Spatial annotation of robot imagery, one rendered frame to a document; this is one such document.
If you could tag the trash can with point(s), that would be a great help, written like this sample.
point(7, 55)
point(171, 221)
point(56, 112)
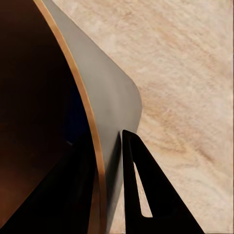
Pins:
point(42, 52)

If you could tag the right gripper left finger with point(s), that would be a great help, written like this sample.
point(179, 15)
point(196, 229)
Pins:
point(61, 203)

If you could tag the can of soda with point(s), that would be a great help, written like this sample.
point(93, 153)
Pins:
point(76, 122)

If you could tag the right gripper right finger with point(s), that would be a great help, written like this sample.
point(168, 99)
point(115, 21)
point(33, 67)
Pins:
point(170, 214)

